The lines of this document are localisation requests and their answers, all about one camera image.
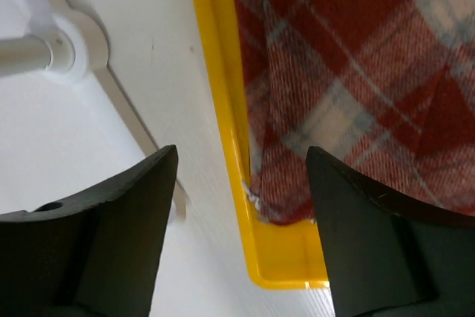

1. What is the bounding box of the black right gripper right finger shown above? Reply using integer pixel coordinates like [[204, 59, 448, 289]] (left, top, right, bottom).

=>
[[306, 147, 474, 316]]

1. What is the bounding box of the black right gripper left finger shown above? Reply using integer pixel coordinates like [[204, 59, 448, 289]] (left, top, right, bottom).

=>
[[1, 146, 177, 316]]

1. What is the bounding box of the red plaid skirt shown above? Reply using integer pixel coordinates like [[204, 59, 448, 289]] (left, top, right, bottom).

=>
[[235, 0, 474, 225]]

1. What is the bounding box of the yellow plastic bin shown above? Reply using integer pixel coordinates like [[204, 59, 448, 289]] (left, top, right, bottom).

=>
[[193, 0, 330, 290]]

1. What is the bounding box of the silver white clothes rack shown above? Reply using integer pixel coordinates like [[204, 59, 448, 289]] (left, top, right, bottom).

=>
[[0, 0, 192, 221]]

